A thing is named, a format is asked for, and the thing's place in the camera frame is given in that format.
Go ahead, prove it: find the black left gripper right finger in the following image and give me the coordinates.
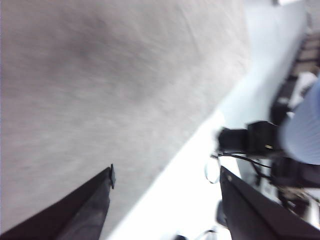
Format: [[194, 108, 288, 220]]
[[219, 166, 320, 240]]

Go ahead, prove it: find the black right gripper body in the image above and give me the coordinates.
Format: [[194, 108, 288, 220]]
[[218, 121, 320, 188]]

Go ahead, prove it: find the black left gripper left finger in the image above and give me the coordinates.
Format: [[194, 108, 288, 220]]
[[0, 164, 115, 240]]

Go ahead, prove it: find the blue ribbed cup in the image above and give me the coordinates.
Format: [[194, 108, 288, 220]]
[[281, 74, 320, 165]]

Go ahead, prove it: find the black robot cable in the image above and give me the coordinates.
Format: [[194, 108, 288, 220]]
[[205, 152, 272, 184]]

